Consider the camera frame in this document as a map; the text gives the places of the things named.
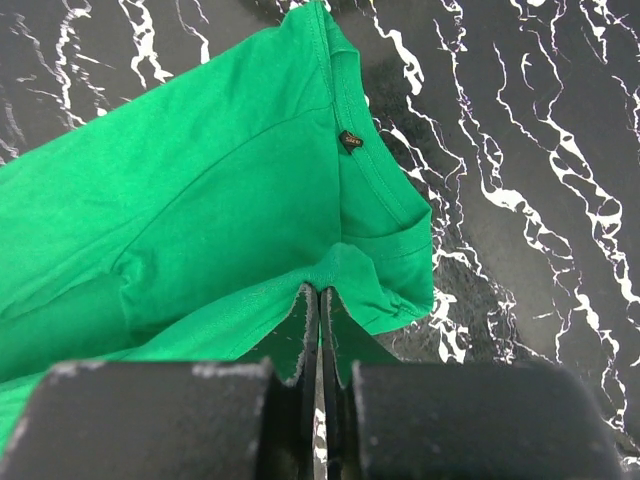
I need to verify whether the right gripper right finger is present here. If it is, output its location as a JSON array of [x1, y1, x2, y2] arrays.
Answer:
[[319, 288, 625, 479]]

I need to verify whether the green t shirt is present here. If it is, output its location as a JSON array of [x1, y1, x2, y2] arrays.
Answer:
[[1, 2, 434, 440]]

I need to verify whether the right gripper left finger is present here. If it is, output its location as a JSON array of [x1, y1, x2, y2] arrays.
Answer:
[[1, 284, 318, 479]]

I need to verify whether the black marble pattern mat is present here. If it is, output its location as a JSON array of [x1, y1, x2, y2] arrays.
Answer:
[[1, 1, 639, 475]]

